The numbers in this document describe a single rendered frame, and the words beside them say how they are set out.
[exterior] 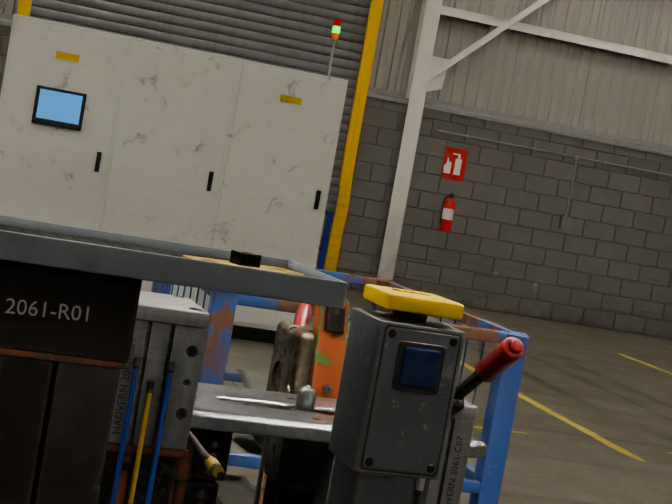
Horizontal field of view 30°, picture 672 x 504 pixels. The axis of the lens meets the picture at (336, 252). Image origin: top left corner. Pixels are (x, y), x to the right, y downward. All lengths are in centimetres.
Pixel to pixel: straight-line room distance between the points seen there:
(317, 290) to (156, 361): 22
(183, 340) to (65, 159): 794
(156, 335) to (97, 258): 22
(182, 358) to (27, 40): 798
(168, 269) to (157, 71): 819
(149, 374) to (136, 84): 798
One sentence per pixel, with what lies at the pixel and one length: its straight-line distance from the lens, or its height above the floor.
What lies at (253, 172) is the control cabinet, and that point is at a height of 122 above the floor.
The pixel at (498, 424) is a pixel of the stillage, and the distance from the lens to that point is 317.
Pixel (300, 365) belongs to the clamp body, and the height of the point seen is 102.
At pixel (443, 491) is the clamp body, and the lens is 113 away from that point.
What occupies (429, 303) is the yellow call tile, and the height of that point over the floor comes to 116.
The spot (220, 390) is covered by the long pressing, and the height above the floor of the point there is 100.
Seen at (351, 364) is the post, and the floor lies 110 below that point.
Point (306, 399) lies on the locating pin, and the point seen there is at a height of 101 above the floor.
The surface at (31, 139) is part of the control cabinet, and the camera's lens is 894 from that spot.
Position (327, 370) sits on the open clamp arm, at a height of 102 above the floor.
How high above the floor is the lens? 123
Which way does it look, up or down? 3 degrees down
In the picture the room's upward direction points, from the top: 10 degrees clockwise
